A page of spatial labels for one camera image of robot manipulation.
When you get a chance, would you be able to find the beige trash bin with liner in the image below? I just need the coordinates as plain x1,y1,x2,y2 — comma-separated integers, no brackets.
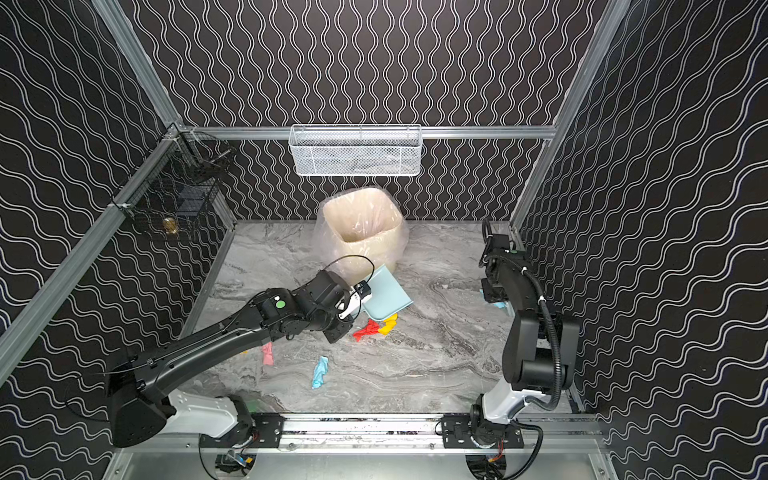
312,187,409,285

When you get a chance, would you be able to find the teal hand brush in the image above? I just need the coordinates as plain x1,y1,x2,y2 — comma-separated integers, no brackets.
481,290,510,312

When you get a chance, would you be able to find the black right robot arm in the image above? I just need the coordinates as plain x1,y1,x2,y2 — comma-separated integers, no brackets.
479,219,580,424

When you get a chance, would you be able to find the teal dustpan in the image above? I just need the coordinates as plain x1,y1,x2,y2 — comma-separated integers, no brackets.
363,265,413,322

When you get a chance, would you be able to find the white mesh wall basket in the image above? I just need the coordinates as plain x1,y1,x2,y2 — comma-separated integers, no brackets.
288,124,423,177

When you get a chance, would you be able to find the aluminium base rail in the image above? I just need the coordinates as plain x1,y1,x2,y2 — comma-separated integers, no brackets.
119,411,607,455

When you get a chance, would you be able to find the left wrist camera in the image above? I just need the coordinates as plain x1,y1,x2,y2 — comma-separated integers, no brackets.
337,280,372,321

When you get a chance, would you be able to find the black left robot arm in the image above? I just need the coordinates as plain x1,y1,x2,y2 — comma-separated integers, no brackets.
105,270,372,448

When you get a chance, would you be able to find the black wire wall basket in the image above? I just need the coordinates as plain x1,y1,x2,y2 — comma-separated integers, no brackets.
116,130,236,243

